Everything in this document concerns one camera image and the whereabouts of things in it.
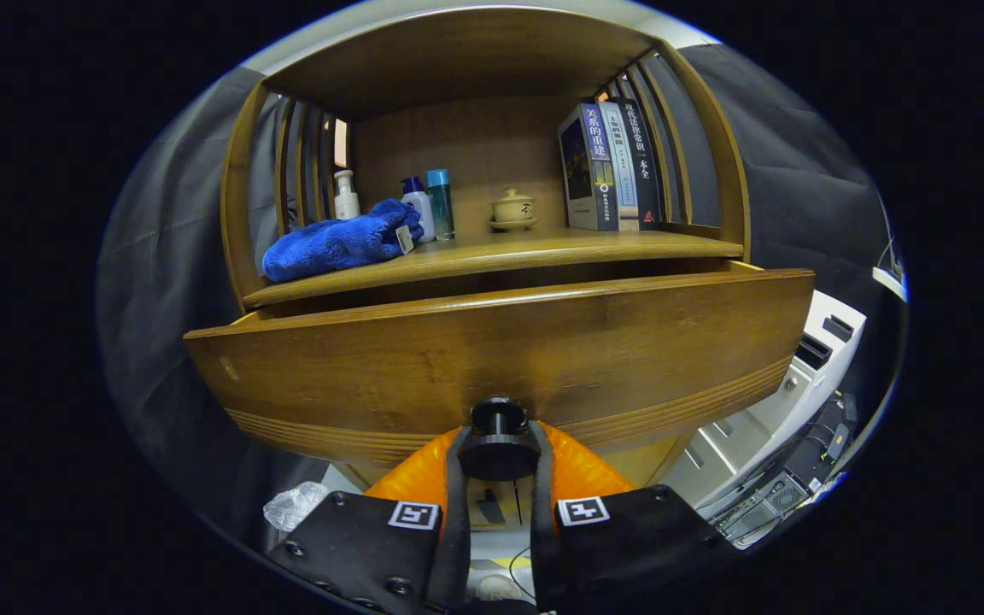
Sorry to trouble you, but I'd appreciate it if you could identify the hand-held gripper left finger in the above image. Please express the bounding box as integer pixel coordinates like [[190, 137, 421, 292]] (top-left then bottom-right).
[[268, 425, 472, 614]]

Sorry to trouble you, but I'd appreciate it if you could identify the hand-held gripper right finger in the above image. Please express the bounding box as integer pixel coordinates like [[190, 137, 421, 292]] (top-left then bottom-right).
[[529, 420, 741, 612]]

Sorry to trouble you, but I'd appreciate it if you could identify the wooden drawer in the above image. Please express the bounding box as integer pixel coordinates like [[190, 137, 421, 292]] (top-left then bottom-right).
[[183, 261, 816, 488]]

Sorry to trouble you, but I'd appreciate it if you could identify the wooden countertop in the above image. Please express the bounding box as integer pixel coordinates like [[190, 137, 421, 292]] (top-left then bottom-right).
[[243, 226, 745, 308]]

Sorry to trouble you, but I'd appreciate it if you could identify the white cabinet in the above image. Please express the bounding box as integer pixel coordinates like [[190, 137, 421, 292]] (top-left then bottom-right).
[[659, 289, 867, 509]]

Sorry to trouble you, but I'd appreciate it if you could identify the wooden cabinet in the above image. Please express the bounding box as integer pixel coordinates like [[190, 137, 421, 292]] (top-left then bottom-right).
[[219, 7, 753, 535]]

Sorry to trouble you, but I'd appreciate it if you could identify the clear plastic bag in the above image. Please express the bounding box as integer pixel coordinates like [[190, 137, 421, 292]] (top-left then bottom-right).
[[263, 481, 332, 532]]

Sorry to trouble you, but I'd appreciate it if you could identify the grey computer case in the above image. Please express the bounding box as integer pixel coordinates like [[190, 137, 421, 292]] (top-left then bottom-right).
[[710, 470, 811, 548]]

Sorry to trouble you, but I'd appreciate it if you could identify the black floor equipment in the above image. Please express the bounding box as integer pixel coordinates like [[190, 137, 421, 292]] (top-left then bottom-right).
[[812, 393, 858, 466]]

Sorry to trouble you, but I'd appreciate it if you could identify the blue towel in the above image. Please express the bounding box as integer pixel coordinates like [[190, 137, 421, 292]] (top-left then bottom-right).
[[261, 198, 425, 284]]

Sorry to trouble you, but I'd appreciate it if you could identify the clear blue bottle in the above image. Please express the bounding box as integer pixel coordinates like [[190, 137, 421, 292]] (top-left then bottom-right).
[[425, 168, 456, 242]]

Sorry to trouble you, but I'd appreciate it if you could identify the white bottle with blue cap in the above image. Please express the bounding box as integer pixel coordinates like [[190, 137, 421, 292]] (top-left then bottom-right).
[[400, 176, 437, 244]]

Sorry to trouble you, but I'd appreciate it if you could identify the beige lidded tea cup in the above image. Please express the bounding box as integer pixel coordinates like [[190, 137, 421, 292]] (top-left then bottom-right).
[[489, 187, 539, 232]]

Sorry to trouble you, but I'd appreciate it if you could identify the white pump bottle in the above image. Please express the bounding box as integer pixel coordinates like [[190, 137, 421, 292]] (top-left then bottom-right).
[[333, 169, 361, 221]]

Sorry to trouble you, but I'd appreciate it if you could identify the grey book with blue spine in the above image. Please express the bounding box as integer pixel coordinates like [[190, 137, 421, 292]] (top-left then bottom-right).
[[557, 103, 621, 232]]

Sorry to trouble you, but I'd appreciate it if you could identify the white spine book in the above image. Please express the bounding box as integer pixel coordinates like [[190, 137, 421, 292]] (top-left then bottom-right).
[[599, 101, 640, 231]]

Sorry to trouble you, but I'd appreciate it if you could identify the black book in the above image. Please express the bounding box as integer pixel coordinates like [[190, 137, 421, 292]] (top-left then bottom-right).
[[612, 97, 664, 231]]

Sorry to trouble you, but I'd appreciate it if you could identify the white shelf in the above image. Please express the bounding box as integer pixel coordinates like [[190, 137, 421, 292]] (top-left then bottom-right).
[[872, 266, 910, 304]]

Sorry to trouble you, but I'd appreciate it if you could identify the black backdrop cloth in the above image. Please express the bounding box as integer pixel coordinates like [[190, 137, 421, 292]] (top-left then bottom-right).
[[97, 43, 907, 548]]

